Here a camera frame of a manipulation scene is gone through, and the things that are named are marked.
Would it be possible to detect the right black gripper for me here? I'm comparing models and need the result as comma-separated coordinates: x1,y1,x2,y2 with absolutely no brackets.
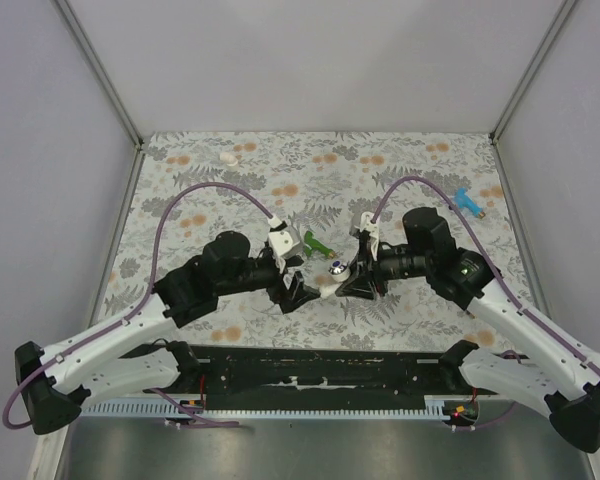
336,238,432,302

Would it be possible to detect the white chrome faucet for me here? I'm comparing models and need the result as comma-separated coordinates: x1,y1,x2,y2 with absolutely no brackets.
319,260,351,298

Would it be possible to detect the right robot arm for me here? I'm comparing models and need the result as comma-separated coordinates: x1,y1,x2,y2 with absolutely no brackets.
336,207,600,453

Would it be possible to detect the white pipe elbow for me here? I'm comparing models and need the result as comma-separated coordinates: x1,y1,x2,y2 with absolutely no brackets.
219,152,239,167

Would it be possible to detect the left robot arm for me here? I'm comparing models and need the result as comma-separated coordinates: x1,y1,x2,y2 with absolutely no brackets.
12,231,321,435

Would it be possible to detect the green faucet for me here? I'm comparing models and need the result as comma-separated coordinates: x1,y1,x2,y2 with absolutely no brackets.
303,230,337,259

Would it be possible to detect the floral table mat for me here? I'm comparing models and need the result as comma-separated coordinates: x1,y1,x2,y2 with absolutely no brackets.
97,132,529,352

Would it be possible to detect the blue faucet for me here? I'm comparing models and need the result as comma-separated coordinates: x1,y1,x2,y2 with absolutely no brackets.
454,187,485,219

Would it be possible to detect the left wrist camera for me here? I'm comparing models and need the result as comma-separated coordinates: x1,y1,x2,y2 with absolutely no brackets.
268,216,304,265

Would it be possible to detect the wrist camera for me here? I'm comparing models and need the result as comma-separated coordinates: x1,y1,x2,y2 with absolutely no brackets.
268,216,304,265
349,211,380,255

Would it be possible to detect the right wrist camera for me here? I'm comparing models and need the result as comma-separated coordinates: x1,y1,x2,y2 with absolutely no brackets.
349,211,380,255

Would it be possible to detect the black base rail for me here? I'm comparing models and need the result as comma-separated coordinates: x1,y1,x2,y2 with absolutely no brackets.
144,342,501,409

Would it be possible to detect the white slotted cable duct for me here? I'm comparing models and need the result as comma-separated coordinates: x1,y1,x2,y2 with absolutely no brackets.
81,395,451,421

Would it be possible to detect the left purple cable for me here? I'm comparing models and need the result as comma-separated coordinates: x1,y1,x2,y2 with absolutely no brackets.
2,183,281,431

